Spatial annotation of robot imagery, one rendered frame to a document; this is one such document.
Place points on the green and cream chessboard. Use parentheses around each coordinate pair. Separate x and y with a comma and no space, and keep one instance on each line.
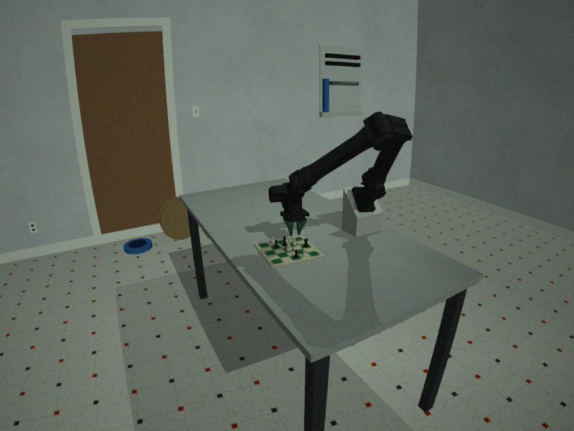
(277,257)

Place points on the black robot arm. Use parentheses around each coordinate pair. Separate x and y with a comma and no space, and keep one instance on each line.
(386,137)

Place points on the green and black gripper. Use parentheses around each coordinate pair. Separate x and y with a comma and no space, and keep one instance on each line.
(294,215)

